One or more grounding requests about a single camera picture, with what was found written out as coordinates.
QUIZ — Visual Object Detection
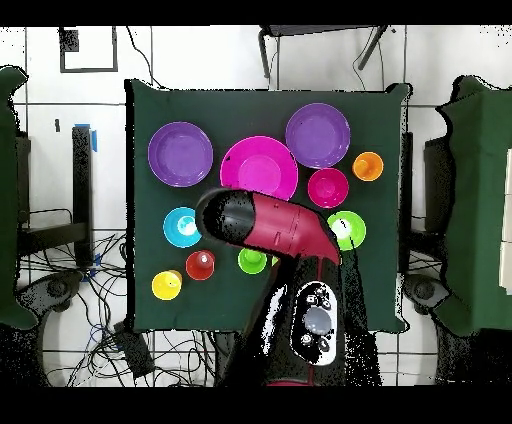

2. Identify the large pink bowl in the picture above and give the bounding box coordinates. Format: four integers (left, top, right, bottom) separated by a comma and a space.
219, 135, 300, 202

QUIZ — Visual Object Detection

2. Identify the dark green tablecloth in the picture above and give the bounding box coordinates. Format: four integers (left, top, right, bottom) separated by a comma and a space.
124, 77, 413, 335

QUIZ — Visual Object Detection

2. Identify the purple bowl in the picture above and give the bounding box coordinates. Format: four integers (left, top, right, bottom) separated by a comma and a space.
284, 102, 352, 170
146, 120, 215, 188

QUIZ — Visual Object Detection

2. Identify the green covered side table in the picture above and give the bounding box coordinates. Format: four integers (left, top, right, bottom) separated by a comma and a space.
0, 65, 39, 331
433, 74, 512, 338

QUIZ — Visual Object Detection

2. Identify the black metal stool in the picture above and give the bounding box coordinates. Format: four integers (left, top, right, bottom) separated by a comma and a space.
256, 24, 390, 80

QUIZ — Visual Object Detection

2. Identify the orange cup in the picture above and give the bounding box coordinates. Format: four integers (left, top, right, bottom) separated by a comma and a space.
351, 150, 385, 183

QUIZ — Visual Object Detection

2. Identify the black stand with blue tape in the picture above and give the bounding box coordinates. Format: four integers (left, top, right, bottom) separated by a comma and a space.
17, 122, 99, 268

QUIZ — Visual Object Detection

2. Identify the red cup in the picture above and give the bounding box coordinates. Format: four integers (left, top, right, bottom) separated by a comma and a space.
184, 250, 216, 282

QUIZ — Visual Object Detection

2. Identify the small red bowl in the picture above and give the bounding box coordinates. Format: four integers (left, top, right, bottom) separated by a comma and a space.
306, 167, 350, 210

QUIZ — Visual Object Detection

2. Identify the black floor stand base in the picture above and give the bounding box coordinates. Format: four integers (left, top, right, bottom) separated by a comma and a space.
15, 269, 85, 315
403, 272, 451, 315

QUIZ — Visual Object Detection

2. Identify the yellow cup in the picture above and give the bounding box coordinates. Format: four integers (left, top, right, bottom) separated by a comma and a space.
150, 269, 184, 302

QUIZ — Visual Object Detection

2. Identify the black power box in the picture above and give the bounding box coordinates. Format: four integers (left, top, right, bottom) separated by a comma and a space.
112, 320, 156, 380

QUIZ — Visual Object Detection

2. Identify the blue bowl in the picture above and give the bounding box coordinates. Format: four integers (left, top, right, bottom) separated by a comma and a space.
162, 206, 203, 250

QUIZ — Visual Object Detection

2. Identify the green cup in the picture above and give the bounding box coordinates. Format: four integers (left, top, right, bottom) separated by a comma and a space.
237, 247, 268, 276

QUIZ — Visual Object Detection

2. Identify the small green bowl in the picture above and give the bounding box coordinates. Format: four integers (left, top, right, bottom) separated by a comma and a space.
326, 210, 368, 252

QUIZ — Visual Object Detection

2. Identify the black square frame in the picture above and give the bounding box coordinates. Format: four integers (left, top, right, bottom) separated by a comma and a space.
58, 25, 120, 74

